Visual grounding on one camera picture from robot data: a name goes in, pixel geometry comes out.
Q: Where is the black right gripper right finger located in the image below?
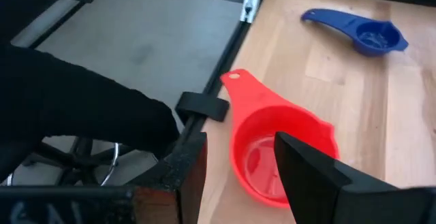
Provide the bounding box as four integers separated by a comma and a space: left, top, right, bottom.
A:
274, 131, 436, 224

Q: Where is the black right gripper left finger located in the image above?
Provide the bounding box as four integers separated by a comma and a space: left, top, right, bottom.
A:
131, 132, 208, 224

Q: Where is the dark blue measuring cup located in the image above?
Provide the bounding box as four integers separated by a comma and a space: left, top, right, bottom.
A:
300, 8, 409, 57

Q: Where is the black frame clamp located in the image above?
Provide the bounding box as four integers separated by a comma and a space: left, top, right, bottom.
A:
174, 91, 230, 123

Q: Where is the black office chair base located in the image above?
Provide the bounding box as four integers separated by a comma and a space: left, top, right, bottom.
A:
6, 137, 137, 187

